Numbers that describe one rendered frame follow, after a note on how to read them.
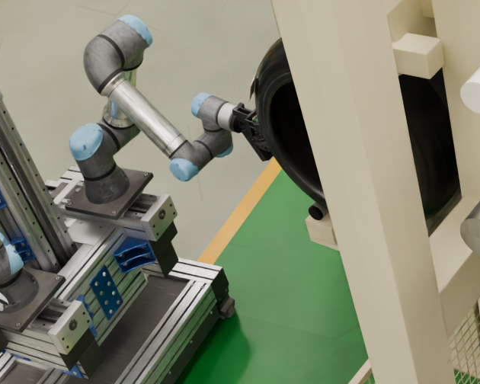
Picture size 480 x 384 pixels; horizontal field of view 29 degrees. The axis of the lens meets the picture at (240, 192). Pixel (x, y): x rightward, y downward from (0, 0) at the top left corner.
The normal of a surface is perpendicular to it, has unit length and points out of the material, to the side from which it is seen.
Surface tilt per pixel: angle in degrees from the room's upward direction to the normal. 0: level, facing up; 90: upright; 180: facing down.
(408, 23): 90
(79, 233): 0
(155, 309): 0
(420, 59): 90
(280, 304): 0
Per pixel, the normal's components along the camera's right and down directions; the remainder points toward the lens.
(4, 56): -0.26, -0.75
